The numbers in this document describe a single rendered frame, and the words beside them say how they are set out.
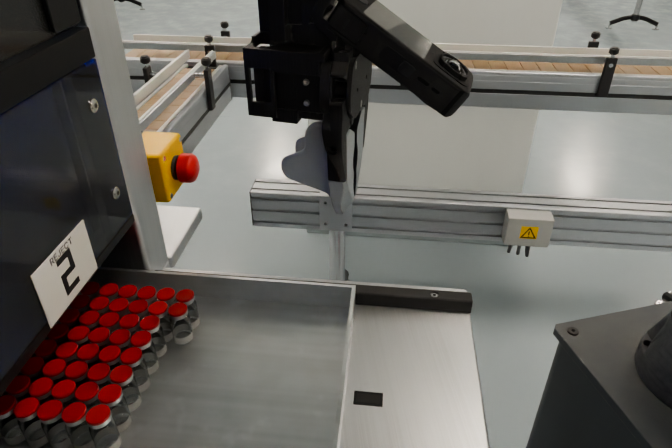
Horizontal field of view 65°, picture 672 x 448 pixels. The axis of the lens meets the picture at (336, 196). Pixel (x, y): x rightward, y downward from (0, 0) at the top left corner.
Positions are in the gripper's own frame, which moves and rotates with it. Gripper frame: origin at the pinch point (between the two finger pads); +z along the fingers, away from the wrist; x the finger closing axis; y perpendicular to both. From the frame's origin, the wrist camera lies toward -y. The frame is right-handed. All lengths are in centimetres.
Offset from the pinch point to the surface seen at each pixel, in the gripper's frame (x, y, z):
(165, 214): -21.2, 34.5, 21.0
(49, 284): 10.6, 24.3, 6.3
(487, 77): -88, -12, 17
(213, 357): 3.0, 14.3, 20.9
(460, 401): 1.3, -12.2, 21.1
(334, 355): -0.8, 1.6, 20.9
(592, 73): -93, -35, 16
